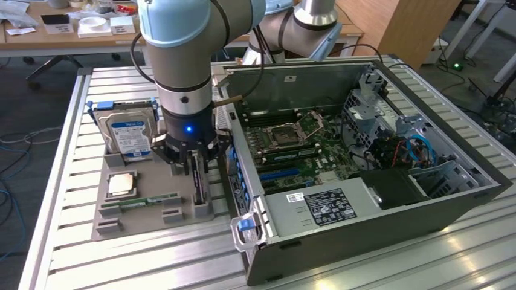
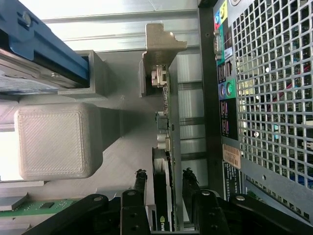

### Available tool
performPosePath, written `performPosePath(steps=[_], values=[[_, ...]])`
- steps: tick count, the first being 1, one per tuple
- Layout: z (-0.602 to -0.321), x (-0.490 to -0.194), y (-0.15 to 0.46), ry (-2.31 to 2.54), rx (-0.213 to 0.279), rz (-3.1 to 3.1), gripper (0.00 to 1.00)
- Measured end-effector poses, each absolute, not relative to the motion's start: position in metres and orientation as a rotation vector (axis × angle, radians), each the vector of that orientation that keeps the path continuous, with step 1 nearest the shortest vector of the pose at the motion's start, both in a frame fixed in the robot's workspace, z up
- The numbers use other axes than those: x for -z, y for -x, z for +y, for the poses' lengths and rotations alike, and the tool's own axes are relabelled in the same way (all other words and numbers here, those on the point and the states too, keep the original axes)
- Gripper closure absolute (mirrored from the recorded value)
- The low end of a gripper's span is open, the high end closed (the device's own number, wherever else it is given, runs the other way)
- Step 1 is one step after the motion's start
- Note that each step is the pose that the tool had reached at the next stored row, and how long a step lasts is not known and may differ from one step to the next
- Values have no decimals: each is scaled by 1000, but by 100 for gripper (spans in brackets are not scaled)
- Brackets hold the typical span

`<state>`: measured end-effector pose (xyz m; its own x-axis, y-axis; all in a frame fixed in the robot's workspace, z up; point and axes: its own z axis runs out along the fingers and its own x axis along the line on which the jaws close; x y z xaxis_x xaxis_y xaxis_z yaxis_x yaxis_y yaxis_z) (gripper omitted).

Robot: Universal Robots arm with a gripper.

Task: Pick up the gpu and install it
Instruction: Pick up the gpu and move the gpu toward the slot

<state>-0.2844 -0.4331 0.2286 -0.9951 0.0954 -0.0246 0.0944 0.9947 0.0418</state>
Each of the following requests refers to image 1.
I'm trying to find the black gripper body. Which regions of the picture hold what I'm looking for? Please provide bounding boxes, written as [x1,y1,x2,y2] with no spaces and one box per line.
[163,104,218,160]

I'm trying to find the black graphics card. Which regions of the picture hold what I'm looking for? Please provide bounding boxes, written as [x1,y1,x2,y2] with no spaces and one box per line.
[188,150,207,210]

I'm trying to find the hard disk in blue carrier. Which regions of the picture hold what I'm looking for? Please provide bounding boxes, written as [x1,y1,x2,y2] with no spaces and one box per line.
[87,97,159,166]

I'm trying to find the grey parts rack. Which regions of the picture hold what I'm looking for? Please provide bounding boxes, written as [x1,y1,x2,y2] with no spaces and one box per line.
[91,120,218,242]

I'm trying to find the black RAM slot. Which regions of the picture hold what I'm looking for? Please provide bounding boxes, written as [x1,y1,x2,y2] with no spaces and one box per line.
[242,109,298,119]
[244,117,299,127]

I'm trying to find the CPU socket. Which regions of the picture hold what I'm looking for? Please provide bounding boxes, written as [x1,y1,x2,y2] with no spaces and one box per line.
[270,123,303,149]

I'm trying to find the copper-topped CPU chip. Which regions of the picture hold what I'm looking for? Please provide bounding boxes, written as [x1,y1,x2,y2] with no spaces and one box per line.
[107,172,138,196]

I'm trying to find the green RAM stick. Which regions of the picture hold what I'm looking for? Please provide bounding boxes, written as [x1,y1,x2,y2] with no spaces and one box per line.
[100,193,180,210]

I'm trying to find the green motherboard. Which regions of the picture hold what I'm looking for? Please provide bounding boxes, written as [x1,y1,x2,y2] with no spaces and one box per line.
[232,99,364,196]

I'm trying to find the grey power supply unit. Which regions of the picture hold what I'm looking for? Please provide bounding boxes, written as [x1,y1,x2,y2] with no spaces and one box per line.
[264,177,383,238]

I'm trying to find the white cube box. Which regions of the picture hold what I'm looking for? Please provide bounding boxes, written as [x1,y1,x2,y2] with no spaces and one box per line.
[110,15,136,36]

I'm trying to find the metal drive cage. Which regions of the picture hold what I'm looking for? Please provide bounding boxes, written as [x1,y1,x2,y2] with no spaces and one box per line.
[342,71,404,146]

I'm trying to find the flat white box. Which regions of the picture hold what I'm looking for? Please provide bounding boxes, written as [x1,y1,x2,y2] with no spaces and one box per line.
[78,25,114,39]

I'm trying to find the red yellow packet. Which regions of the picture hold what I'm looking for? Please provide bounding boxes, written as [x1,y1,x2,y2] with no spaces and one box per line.
[115,2,138,16]

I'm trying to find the white tape roll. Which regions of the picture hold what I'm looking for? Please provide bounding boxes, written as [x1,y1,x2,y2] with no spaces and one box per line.
[79,16,107,30]

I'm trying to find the wooden desk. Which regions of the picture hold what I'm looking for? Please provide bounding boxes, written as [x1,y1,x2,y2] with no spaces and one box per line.
[0,0,364,59]

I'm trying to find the black-topped white box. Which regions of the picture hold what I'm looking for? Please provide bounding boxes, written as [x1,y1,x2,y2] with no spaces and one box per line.
[40,14,75,34]

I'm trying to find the dark grey PC case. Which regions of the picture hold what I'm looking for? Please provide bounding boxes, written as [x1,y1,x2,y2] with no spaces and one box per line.
[206,59,514,287]

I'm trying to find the clear plastic bag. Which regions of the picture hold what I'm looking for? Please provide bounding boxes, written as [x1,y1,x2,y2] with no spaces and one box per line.
[0,0,42,28]

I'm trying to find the metal disk bay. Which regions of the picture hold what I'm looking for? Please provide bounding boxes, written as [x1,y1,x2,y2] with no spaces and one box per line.
[410,159,491,200]

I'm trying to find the wooden cabinet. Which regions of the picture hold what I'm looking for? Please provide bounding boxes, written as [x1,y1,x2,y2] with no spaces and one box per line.
[336,0,463,69]

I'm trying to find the small white box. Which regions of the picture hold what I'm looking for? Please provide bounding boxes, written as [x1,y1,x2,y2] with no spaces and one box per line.
[434,37,451,66]

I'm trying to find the black equipment stand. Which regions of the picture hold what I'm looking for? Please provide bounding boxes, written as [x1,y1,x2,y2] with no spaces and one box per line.
[467,77,516,134]

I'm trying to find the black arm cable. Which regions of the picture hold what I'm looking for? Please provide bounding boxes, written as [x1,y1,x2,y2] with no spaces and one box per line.
[130,0,270,102]

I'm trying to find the black wire connector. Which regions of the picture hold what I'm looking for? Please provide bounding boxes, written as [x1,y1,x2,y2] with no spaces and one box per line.
[368,137,404,169]

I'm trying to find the blue floor cable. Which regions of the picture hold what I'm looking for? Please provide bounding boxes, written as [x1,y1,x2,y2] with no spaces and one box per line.
[0,144,32,259]

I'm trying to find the red wire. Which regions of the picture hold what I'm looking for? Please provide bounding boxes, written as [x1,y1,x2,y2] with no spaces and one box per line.
[395,140,408,167]

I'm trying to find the black power cable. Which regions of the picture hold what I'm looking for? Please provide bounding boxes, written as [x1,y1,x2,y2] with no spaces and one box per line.
[330,44,408,69]

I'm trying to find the blue wire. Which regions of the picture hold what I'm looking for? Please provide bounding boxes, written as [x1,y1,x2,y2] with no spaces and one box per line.
[404,134,438,170]

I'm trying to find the white table frame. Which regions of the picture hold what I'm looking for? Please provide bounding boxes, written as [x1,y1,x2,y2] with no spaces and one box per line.
[442,0,516,82]

